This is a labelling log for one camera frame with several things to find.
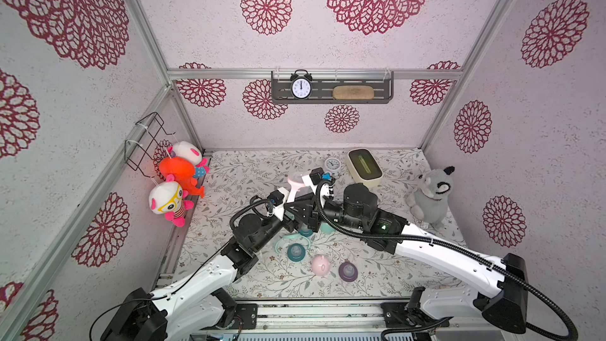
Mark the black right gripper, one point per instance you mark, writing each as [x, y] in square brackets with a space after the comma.
[319, 213]

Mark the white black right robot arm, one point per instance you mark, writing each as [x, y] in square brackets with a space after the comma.
[494, 289]

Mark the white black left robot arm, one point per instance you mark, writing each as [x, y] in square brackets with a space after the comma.
[199, 300]

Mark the cream box green lid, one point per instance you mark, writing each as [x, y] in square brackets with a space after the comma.
[363, 167]

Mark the white small alarm clock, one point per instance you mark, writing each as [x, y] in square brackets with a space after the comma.
[333, 165]

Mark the floral table mat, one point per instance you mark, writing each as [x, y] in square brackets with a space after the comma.
[357, 271]

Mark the pink bear cap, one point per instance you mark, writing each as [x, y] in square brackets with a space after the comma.
[321, 265]

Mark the grey raccoon plush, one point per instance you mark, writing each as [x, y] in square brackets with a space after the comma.
[429, 202]

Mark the orange red plush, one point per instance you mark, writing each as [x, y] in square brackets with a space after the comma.
[181, 171]

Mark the white plush yellow glasses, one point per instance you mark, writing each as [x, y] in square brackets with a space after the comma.
[169, 200]

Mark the white pink plush top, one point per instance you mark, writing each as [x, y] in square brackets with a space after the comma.
[189, 152]

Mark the black alarm clock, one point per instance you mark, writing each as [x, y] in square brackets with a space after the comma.
[301, 84]

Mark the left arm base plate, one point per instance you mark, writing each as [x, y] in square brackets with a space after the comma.
[240, 316]

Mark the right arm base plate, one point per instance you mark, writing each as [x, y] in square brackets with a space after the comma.
[398, 315]

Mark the grey wall shelf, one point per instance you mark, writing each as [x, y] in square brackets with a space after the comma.
[382, 83]

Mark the black wire basket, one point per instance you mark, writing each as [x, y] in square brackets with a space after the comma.
[137, 151]

